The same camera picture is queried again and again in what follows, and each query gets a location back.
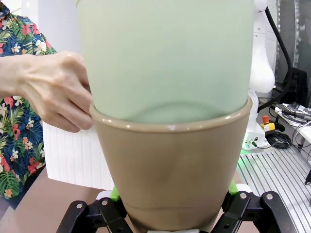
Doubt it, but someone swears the person in floral shirt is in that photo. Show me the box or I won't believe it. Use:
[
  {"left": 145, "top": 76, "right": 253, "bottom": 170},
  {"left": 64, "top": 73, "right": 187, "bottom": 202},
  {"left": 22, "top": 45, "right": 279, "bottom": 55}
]
[{"left": 0, "top": 4, "right": 58, "bottom": 200}]

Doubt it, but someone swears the person's right hand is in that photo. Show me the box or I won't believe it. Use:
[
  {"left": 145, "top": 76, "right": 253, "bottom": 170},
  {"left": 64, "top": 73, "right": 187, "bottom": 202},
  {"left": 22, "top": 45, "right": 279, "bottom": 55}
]
[{"left": 18, "top": 50, "right": 94, "bottom": 133}]

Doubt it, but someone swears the brown plastic cup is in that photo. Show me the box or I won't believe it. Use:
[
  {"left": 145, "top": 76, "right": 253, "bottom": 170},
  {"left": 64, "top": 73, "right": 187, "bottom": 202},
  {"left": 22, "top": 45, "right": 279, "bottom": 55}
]
[{"left": 89, "top": 98, "right": 253, "bottom": 233}]

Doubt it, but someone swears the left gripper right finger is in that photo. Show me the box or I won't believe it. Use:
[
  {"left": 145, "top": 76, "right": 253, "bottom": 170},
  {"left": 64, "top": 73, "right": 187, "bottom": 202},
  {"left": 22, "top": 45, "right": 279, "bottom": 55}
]
[{"left": 213, "top": 181, "right": 298, "bottom": 233}]

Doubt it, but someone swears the yellow emergency stop button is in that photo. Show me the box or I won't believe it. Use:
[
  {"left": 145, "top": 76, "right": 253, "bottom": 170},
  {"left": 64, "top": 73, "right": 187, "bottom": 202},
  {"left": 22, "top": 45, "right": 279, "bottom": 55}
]
[{"left": 259, "top": 115, "right": 276, "bottom": 133}]

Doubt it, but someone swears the person's right forearm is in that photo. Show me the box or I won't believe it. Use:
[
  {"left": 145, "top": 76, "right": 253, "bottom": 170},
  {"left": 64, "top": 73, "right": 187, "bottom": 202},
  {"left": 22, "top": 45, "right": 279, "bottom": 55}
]
[{"left": 0, "top": 54, "right": 24, "bottom": 98}]

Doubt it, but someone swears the thick black cable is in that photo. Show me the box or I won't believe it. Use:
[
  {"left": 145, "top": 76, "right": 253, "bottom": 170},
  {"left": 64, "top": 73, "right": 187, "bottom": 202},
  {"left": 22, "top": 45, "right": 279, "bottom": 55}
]
[{"left": 257, "top": 4, "right": 292, "bottom": 110}]

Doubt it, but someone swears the coiled black cable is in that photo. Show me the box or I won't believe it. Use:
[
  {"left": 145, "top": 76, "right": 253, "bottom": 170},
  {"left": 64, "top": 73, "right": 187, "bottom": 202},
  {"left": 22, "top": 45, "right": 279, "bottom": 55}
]
[{"left": 266, "top": 132, "right": 292, "bottom": 149}]

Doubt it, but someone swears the white ribbed plastic basket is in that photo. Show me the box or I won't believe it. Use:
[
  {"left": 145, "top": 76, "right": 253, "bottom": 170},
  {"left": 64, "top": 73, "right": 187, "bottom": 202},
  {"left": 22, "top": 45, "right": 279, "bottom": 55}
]
[{"left": 42, "top": 120, "right": 117, "bottom": 190}]

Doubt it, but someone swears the black control box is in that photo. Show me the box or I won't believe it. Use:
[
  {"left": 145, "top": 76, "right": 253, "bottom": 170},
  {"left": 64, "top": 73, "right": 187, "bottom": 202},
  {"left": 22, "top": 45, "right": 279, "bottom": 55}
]
[{"left": 288, "top": 67, "right": 309, "bottom": 105}]

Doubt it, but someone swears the aluminium profile base plate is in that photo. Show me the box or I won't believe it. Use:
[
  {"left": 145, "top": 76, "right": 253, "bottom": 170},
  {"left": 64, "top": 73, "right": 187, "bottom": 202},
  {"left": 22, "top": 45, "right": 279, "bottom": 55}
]
[{"left": 237, "top": 145, "right": 311, "bottom": 233}]

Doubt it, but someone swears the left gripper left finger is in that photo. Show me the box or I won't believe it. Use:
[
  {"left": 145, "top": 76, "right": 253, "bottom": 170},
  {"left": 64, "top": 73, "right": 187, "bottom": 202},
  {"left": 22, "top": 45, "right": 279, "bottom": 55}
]
[{"left": 56, "top": 185, "right": 133, "bottom": 233}]

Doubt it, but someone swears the pale green plastic cup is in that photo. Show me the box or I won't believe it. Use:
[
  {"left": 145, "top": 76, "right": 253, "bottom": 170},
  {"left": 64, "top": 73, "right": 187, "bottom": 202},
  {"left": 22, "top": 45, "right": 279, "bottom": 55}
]
[{"left": 74, "top": 0, "right": 255, "bottom": 123}]

